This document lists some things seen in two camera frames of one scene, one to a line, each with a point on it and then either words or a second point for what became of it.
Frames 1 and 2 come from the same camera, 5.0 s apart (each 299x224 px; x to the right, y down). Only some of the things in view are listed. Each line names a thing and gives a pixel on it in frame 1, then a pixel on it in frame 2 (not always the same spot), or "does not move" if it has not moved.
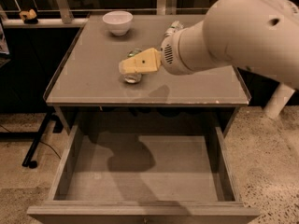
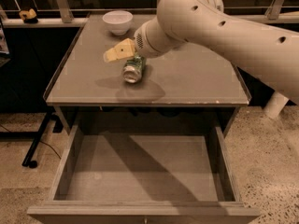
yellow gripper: [169, 56] -> [142, 45]
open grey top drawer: [144, 175] does not move
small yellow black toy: [29, 17] does not move
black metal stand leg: [35, 136] does not move
